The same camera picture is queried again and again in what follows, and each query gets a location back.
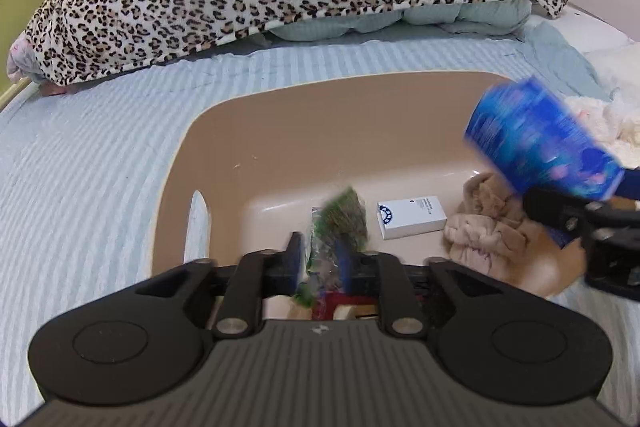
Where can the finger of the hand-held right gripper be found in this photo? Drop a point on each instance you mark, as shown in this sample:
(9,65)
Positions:
(552,209)

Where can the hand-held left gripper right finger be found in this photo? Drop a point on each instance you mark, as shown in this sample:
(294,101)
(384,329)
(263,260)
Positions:
(344,262)

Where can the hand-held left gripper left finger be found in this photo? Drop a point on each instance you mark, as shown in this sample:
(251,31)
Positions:
(295,259)

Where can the green leafy plastic packet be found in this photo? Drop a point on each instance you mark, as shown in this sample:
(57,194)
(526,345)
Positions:
(345,214)

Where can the blue printed can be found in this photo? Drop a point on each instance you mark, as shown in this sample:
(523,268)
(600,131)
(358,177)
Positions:
(537,137)

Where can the beige plastic basin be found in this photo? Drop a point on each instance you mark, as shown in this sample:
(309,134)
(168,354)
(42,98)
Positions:
(320,142)

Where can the person's right forearm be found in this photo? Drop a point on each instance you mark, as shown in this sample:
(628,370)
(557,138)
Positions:
(631,184)

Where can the red packet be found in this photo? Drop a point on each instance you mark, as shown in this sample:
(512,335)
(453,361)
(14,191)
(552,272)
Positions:
(332,302)

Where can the beige crumpled cloth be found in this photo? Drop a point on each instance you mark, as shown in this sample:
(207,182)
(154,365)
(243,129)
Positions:
(487,227)

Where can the small white box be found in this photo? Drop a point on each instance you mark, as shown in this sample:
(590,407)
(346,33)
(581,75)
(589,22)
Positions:
(412,217)

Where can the white fluffy cloth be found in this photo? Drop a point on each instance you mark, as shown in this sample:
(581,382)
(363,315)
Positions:
(615,117)

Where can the grey-blue sheet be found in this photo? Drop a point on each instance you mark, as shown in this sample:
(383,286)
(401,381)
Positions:
(560,57)

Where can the light green quilt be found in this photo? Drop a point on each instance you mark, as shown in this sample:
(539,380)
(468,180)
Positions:
(430,19)

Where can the pink pillow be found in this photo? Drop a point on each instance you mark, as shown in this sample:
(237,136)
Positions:
(20,59)

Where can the green wooden cabinet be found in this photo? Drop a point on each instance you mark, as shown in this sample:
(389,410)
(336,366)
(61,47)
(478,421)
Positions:
(22,2)

